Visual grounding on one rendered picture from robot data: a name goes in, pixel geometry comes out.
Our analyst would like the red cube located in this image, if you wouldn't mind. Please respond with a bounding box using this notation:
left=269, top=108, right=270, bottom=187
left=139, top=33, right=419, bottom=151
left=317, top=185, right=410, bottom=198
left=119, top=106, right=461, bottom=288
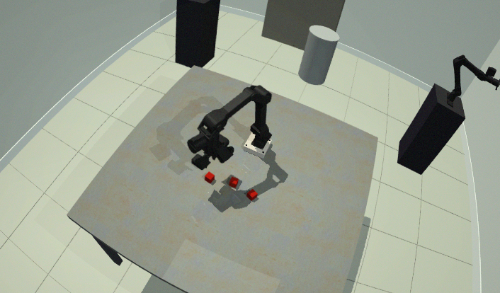
left=229, top=177, right=239, bottom=188
left=205, top=172, right=215, bottom=184
left=247, top=189, right=258, bottom=200

